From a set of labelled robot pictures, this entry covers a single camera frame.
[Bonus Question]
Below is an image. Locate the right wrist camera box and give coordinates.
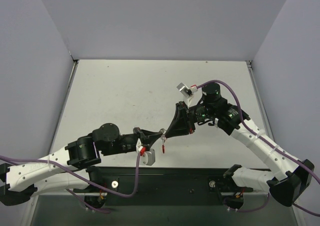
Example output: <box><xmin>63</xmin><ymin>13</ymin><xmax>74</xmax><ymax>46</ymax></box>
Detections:
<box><xmin>176</xmin><ymin>82</ymin><xmax>198</xmax><ymax>98</ymax></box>

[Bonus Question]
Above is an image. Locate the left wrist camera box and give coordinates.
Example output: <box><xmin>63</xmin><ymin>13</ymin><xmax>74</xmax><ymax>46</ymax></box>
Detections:
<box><xmin>140</xmin><ymin>148</ymin><xmax>156</xmax><ymax>166</ymax></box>

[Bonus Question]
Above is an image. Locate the purple cable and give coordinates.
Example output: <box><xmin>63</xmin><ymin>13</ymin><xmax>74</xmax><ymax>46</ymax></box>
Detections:
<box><xmin>0</xmin><ymin>147</ymin><xmax>142</xmax><ymax>215</ymax></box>
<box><xmin>196</xmin><ymin>79</ymin><xmax>320</xmax><ymax>217</ymax></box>

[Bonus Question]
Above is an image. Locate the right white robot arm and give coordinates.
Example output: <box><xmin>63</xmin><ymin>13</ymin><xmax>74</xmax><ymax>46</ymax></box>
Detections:
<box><xmin>164</xmin><ymin>80</ymin><xmax>315</xmax><ymax>207</ymax></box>

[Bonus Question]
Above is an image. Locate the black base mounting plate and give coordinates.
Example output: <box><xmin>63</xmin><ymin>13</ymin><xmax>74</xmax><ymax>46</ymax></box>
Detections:
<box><xmin>72</xmin><ymin>166</ymin><xmax>251</xmax><ymax>207</ymax></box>

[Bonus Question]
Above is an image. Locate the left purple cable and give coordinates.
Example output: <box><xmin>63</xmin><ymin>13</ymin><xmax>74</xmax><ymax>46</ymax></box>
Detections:
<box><xmin>0</xmin><ymin>147</ymin><xmax>142</xmax><ymax>215</ymax></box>

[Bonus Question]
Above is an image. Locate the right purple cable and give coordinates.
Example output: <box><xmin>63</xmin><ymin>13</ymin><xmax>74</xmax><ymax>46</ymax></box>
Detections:
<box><xmin>196</xmin><ymin>79</ymin><xmax>320</xmax><ymax>217</ymax></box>

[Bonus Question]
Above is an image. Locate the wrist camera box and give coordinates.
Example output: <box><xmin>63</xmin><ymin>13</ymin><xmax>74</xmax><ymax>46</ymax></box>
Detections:
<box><xmin>140</xmin><ymin>148</ymin><xmax>156</xmax><ymax>166</ymax></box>
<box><xmin>176</xmin><ymin>82</ymin><xmax>198</xmax><ymax>98</ymax></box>

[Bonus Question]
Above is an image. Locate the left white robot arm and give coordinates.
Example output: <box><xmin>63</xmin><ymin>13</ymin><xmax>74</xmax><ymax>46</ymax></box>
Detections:
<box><xmin>0</xmin><ymin>123</ymin><xmax>166</xmax><ymax>206</ymax></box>

